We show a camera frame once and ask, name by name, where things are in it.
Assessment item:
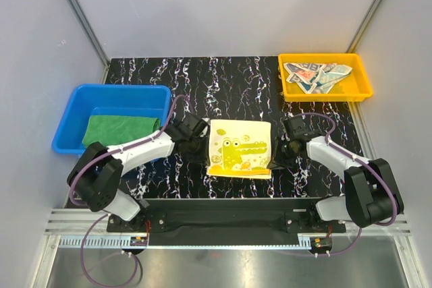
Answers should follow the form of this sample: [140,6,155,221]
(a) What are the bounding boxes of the lime green patterned towel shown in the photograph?
[207,119,271,179]

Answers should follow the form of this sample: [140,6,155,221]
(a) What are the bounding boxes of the green microfiber towel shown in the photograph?
[82,115,161,147]

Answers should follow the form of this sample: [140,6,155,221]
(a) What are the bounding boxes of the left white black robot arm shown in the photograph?
[67,113,210,231]

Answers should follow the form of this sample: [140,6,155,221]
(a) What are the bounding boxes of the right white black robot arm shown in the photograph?
[267,113,404,232]

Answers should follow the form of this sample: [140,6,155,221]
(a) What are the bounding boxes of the blue red patterned towel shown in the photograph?
[283,63,352,94]

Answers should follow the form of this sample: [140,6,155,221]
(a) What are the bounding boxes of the blue plastic bin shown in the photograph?
[51,84,171,156]

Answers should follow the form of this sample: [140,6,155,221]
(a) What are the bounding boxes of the yellow plastic tray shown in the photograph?
[278,53,373,102]

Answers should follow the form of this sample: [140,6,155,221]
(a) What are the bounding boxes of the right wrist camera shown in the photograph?
[283,116,311,140]

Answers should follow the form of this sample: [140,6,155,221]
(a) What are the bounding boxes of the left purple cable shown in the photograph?
[69,94,190,285]

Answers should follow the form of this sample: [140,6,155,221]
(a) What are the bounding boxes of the purple cable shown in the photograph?
[69,94,190,285]
[279,112,404,258]

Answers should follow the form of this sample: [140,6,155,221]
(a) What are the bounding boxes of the slotted cable duct rail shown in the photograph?
[60,234,311,250]

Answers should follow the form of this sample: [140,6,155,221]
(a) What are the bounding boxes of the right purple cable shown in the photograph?
[279,112,404,258]

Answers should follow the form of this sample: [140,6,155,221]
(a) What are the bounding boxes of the left aluminium frame post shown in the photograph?
[67,0,110,71]

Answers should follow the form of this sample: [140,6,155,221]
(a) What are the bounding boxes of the aluminium frame post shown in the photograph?
[67,0,110,71]
[346,0,384,53]

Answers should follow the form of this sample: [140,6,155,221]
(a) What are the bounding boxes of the right aluminium frame post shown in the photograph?
[346,0,384,53]

